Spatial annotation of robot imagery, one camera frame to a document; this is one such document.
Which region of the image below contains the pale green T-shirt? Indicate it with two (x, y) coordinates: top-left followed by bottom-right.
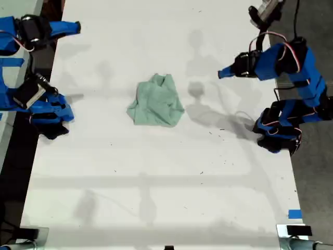
(126, 73), (186, 128)

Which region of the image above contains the red white servo wire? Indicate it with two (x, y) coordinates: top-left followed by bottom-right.
(249, 31), (303, 74)
(0, 30), (36, 53)

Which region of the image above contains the black camera stalk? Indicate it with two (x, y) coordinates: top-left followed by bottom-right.
(255, 24), (270, 52)

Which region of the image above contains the black camera cable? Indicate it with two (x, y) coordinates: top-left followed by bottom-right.
(36, 73), (59, 94)
(292, 0), (300, 37)

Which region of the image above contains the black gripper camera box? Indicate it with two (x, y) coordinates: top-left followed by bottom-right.
(12, 75), (49, 109)
(249, 0), (284, 27)

